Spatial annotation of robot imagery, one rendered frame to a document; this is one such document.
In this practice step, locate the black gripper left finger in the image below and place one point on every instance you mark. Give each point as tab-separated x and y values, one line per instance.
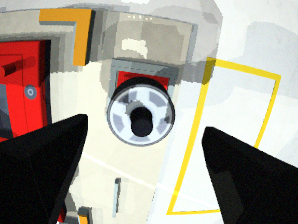
36	170

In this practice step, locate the yellow rectangular outline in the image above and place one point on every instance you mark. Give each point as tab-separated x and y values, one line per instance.
200	105

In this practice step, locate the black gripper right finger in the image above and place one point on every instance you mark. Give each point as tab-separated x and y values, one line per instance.
251	187

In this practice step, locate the black and grey wheel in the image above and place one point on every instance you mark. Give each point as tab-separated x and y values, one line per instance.
135	93

